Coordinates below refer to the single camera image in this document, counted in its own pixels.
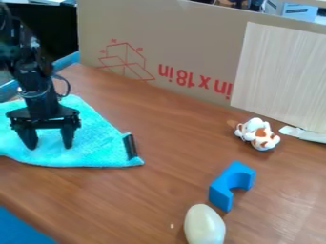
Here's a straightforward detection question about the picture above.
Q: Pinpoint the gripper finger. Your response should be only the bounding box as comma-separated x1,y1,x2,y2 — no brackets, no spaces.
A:
59,123,77,150
13,126,41,151

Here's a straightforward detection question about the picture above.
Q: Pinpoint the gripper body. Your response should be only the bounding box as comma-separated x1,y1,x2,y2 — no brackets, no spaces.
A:
5,75,83,132

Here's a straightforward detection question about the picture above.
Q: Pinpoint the turquoise cloth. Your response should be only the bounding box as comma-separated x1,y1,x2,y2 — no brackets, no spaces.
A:
0,93,146,169

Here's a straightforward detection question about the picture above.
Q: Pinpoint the cardboard box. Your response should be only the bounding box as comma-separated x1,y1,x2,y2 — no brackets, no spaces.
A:
76,0,326,109

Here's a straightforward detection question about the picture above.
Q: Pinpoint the cream toy potato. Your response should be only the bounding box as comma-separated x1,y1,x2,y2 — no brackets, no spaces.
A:
182,203,227,244

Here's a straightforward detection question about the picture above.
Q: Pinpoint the blue arch block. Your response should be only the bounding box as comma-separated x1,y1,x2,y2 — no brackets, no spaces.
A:
207,160,256,214

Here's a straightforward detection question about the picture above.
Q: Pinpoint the white and orange plush dog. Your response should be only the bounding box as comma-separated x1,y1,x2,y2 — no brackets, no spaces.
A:
233,116,283,152

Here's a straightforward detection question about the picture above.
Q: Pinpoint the light wooden board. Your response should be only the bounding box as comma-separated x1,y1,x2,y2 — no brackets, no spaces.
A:
229,21,326,134

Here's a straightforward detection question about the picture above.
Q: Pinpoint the beige tape strip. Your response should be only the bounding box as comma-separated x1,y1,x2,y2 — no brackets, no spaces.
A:
277,125,326,145

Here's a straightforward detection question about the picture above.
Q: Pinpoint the white box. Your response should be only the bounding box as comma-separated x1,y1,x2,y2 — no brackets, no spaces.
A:
263,0,320,23

